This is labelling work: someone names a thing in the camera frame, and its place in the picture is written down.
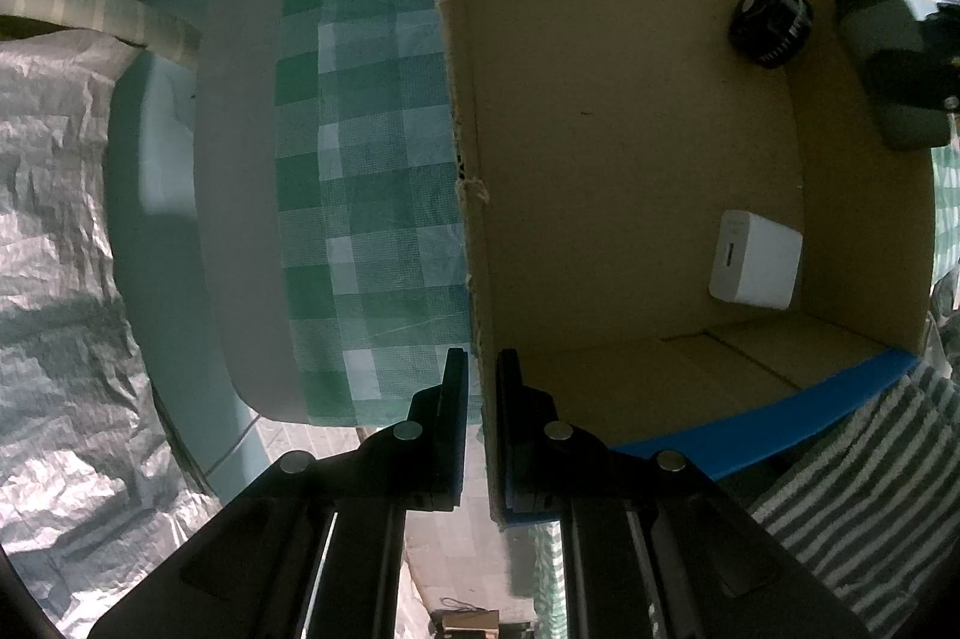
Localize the white oval power adapter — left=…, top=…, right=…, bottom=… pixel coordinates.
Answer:
left=835, top=0, right=953, bottom=151

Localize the green checkered tablecloth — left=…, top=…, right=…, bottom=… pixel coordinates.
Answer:
left=274, top=0, right=470, bottom=428

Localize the black round puck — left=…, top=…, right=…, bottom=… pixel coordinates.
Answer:
left=727, top=0, right=815, bottom=70

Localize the silver crinkled foil sheet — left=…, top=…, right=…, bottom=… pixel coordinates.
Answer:
left=2, top=29, right=220, bottom=637

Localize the striped green white cloth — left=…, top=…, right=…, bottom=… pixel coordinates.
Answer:
left=750, top=363, right=958, bottom=637

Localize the white square flat charger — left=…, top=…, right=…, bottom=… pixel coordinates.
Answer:
left=708, top=210, right=804, bottom=311

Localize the blue cardboard box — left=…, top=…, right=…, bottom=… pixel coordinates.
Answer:
left=423, top=0, right=939, bottom=527

